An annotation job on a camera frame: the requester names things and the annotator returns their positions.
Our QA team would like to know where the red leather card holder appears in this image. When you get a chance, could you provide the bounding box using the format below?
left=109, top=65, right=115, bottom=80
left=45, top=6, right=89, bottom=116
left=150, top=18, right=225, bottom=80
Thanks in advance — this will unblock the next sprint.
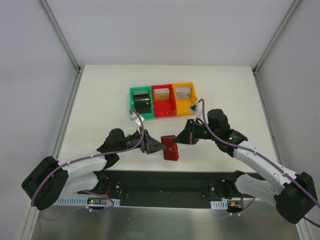
left=160, top=135, right=179, bottom=161

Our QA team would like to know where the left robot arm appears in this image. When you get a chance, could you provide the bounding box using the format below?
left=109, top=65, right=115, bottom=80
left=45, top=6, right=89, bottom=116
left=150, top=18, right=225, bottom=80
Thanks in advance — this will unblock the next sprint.
left=21, top=128, right=166, bottom=211

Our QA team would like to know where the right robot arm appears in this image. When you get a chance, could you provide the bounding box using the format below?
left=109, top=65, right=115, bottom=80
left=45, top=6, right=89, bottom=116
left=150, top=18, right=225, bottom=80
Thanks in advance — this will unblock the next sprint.
left=174, top=109, right=320, bottom=224

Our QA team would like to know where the black card in green bin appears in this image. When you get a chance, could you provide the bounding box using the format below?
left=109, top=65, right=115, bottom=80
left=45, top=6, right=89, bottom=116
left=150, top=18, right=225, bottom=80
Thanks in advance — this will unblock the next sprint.
left=132, top=90, right=151, bottom=114

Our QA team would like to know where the yellow plastic bin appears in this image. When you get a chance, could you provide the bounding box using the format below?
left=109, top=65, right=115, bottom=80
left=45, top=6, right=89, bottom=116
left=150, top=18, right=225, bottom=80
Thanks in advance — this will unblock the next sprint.
left=172, top=82, right=198, bottom=116

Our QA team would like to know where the red plastic bin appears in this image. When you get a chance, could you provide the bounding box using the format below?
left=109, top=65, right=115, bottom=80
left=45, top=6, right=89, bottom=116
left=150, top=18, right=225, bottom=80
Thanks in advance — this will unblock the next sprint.
left=151, top=84, right=177, bottom=118

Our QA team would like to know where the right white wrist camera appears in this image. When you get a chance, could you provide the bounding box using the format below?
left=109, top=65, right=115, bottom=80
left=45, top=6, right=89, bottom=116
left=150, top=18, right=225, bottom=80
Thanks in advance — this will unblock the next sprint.
left=189, top=101, right=202, bottom=119

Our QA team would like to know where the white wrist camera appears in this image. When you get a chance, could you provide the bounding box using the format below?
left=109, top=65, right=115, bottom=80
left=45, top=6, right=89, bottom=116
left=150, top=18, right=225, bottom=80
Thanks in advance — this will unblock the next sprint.
left=189, top=101, right=202, bottom=119
left=129, top=109, right=145, bottom=130

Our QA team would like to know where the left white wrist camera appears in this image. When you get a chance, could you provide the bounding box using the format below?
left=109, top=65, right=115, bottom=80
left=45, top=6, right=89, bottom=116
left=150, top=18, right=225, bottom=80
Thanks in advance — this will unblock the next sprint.
left=129, top=109, right=145, bottom=130

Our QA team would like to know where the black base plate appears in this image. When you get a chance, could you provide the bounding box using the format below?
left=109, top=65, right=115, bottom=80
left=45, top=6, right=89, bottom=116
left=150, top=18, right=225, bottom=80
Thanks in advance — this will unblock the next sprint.
left=86, top=170, right=242, bottom=209

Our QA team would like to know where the right white cable duct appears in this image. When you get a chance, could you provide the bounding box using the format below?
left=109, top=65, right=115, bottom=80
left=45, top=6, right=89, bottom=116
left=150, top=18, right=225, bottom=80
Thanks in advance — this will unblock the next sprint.
left=210, top=199, right=228, bottom=210

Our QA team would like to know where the white cable duct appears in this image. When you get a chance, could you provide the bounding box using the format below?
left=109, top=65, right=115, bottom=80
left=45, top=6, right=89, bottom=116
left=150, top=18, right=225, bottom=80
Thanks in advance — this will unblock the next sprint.
left=53, top=196, right=121, bottom=208
left=210, top=199, right=228, bottom=210

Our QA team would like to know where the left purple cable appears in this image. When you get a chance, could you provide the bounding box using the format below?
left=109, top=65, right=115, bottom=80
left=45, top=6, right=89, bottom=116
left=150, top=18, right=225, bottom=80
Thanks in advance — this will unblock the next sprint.
left=30, top=109, right=146, bottom=208

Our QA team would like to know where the left white cable duct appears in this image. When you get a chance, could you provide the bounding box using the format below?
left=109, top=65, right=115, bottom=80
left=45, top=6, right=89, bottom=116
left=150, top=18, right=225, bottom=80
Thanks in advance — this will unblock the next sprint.
left=53, top=196, right=121, bottom=208

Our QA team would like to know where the left aluminium frame post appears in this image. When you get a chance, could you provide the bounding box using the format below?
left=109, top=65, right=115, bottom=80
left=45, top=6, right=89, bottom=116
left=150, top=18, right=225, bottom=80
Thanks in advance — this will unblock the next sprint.
left=38, top=0, right=82, bottom=73

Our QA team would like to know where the aluminium frame post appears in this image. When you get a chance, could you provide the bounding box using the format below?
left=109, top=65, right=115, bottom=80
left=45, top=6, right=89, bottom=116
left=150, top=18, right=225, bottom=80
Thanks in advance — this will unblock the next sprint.
left=38, top=0, right=82, bottom=73
left=252, top=0, right=303, bottom=76

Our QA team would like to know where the right aluminium frame post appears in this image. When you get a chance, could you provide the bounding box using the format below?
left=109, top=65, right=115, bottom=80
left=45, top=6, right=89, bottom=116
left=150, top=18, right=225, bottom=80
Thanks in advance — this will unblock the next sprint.
left=252, top=0, right=303, bottom=76

